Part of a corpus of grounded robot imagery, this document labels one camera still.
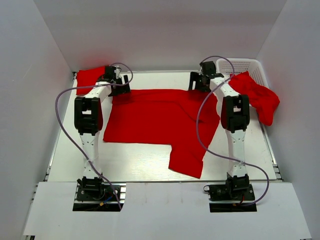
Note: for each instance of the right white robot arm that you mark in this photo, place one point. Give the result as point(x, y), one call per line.
point(234, 112)

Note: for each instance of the red t shirts in basket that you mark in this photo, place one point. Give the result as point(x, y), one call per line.
point(264, 100)

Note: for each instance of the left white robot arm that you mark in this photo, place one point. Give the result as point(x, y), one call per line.
point(88, 114)

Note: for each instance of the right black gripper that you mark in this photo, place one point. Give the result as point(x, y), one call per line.
point(194, 77)

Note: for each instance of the white plastic basket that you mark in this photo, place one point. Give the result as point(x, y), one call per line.
point(241, 65)

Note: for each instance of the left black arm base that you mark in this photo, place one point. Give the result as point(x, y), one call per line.
point(96, 195)

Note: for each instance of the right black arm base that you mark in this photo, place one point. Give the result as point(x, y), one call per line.
point(221, 200)

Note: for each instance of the red t shirt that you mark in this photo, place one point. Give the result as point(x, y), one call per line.
point(89, 77)
point(185, 120)

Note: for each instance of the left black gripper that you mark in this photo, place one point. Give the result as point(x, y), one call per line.
point(123, 88)

